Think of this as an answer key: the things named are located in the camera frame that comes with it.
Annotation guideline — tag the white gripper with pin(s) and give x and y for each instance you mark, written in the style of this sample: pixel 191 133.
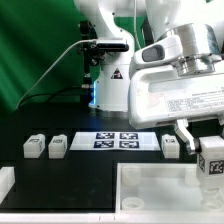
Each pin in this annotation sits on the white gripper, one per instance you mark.
pixel 159 97

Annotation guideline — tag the white square table top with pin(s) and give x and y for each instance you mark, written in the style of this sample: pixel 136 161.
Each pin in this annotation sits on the white square table top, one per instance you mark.
pixel 151 187

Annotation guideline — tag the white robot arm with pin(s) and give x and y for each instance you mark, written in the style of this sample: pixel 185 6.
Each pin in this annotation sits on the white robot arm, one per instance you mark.
pixel 198 23

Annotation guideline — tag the white sheet with markers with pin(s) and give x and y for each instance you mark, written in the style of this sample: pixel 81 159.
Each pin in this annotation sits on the white sheet with markers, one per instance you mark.
pixel 109 140

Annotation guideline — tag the white obstacle block left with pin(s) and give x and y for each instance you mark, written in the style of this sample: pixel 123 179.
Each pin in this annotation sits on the white obstacle block left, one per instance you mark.
pixel 7 180

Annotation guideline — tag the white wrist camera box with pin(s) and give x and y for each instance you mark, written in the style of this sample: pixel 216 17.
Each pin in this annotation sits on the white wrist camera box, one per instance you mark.
pixel 160 53

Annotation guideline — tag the black camera on stand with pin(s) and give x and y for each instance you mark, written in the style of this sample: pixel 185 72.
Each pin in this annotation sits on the black camera on stand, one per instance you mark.
pixel 110 48

